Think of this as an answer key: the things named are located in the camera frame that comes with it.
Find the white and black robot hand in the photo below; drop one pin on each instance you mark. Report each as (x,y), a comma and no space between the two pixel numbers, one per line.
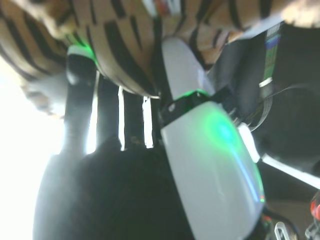
(112,195)

